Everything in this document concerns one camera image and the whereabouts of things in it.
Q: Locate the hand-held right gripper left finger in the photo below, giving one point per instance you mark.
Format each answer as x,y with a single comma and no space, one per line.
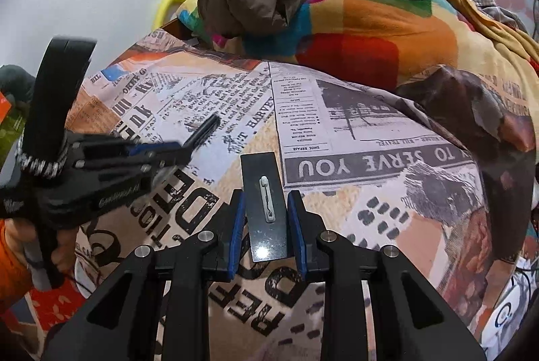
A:
236,234

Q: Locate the multicoloured patchwork blanket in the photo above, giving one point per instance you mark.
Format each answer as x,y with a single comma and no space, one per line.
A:
379,36

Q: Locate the newspaper print blanket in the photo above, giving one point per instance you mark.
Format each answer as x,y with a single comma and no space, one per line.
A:
379,125

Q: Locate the black card with white clip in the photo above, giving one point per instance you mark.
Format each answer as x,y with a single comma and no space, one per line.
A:
252,226

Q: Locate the dark grey fuzzy object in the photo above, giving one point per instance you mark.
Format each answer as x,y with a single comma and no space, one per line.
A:
14,81

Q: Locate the person's left hand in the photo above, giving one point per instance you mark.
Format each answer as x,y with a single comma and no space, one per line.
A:
67,249

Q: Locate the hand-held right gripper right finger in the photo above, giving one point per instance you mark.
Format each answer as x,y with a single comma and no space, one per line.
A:
297,234

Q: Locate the orange box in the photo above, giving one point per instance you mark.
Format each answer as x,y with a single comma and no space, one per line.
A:
4,106

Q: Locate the green mat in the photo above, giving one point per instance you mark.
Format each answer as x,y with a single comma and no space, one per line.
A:
10,137

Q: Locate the white round device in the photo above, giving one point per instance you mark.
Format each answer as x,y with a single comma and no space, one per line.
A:
501,314

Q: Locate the red floral mat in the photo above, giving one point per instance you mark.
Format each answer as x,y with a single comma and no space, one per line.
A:
54,306

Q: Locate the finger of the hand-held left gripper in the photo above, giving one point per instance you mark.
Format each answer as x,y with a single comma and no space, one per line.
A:
156,150
143,182

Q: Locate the yellow plastic frame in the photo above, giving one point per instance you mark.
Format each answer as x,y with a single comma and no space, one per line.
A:
166,5

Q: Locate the grey checked cloth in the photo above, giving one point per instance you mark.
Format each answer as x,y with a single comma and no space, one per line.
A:
492,7

